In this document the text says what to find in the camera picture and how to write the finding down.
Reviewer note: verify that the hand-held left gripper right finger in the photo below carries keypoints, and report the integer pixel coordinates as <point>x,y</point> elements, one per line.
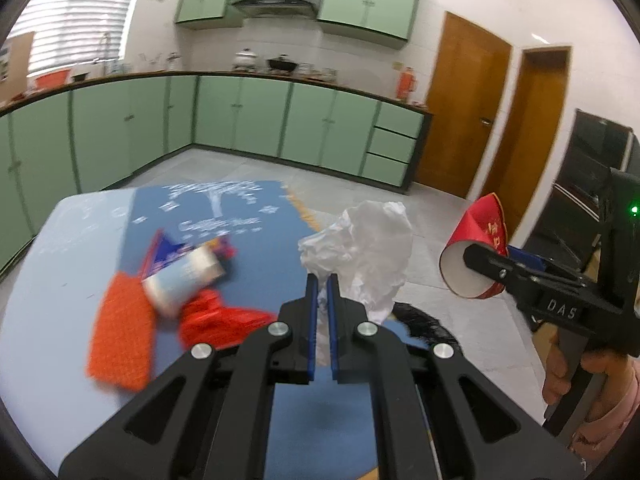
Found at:
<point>335,320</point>

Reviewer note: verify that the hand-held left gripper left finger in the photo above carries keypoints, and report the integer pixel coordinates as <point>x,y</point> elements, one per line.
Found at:
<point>312,320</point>

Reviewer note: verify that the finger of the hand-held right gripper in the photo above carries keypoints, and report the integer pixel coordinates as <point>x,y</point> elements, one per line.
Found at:
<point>495,270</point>
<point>527,259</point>

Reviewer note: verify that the red paper cup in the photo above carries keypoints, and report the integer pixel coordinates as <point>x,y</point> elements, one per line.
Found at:
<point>480,225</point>

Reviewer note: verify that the white tissue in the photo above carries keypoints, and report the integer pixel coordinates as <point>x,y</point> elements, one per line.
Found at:
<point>370,250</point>

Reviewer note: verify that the trash bin with black bag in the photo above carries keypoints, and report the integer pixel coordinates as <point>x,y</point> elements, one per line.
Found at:
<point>430,325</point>

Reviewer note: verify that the person's right forearm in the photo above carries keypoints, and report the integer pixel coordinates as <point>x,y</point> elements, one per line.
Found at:
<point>620,410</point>

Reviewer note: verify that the person's right hand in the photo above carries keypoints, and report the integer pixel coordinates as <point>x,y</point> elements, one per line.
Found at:
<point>554,375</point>

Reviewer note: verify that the red plastic bag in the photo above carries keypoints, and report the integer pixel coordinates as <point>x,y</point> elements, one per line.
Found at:
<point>225,322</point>

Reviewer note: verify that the blue tree print table mat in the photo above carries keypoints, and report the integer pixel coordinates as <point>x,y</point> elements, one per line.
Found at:
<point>265,242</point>

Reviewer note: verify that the black glass cabinet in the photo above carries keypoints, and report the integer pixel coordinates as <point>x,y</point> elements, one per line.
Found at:
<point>585,160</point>

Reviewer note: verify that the plain wooden door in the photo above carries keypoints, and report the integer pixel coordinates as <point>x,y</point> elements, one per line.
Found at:
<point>535,135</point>

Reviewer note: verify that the green cabinet drawer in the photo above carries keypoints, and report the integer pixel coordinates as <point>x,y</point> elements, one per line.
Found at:
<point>386,170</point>
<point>392,145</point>
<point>399,120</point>

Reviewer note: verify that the blue red snack wrapper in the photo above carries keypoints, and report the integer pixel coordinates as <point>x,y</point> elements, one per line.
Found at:
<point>167,252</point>

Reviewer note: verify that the orange woven cloth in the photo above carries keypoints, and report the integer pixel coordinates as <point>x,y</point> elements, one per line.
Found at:
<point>120,335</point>

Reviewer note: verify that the red thermos flask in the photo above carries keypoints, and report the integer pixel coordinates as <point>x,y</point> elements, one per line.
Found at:
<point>406,84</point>

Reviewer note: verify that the row of green base cabinets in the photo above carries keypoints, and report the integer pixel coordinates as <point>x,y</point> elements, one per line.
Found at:
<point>250,115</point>

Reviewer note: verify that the black wok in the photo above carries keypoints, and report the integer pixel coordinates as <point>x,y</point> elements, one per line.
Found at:
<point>281,64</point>

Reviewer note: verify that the white cooking pot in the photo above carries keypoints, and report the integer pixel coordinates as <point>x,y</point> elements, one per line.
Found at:
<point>245,59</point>

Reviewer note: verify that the black range hood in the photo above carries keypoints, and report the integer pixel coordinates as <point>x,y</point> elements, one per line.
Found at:
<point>275,7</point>

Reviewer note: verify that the metal kitchen faucet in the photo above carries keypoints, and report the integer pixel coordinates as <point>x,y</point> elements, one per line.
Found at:
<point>104,47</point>

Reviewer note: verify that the orange plastic basin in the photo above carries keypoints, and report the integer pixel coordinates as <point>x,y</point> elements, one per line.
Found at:
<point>51,79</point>

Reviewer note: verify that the white window blind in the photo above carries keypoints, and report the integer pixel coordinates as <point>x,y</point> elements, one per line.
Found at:
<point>80,15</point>

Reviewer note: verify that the wooden cutting board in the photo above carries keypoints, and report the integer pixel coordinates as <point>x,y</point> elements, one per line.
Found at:
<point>22,65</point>

